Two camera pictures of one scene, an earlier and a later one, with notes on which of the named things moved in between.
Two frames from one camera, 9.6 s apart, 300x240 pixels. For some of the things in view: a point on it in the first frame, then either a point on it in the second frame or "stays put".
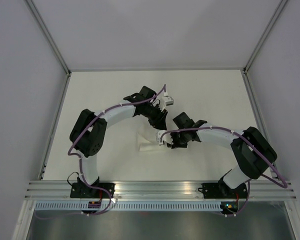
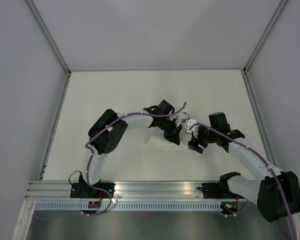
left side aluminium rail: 48,144 stays put
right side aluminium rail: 258,115 stays put
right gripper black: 173,144 → 193,144
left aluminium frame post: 40,21 stays put
